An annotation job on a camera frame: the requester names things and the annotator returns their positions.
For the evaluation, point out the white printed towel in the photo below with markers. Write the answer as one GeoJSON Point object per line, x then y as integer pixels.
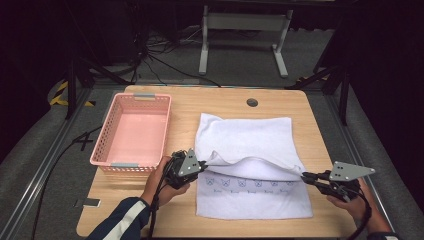
{"type": "Point", "coordinates": [246, 140]}

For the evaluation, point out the pink plastic basket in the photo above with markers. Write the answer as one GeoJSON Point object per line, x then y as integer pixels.
{"type": "Point", "coordinates": [133, 133]}

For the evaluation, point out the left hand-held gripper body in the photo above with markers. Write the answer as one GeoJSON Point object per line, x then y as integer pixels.
{"type": "Point", "coordinates": [188, 166]}

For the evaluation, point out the black tripod stand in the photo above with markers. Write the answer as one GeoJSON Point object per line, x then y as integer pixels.
{"type": "Point", "coordinates": [71, 90]}
{"type": "Point", "coordinates": [343, 96]}

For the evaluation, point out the metal floor rail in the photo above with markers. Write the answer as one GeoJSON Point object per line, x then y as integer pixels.
{"type": "Point", "coordinates": [360, 146]}
{"type": "Point", "coordinates": [36, 180]}

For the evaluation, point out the person's right hand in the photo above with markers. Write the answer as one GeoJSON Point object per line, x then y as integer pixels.
{"type": "Point", "coordinates": [360, 205]}

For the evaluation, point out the black tape floor mark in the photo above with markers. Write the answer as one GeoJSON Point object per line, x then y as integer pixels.
{"type": "Point", "coordinates": [84, 140]}

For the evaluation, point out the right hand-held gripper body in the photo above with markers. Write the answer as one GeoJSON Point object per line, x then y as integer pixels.
{"type": "Point", "coordinates": [348, 171]}

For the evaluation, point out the yellow black hazard tape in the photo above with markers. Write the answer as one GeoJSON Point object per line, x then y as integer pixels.
{"type": "Point", "coordinates": [58, 96]}

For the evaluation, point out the grey tape piece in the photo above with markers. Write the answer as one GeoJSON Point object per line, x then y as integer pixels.
{"type": "Point", "coordinates": [88, 202]}

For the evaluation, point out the person's left hand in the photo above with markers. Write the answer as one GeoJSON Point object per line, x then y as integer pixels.
{"type": "Point", "coordinates": [156, 186]}

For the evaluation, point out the white metal desk frame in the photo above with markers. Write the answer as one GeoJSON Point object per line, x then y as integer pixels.
{"type": "Point", "coordinates": [245, 21]}

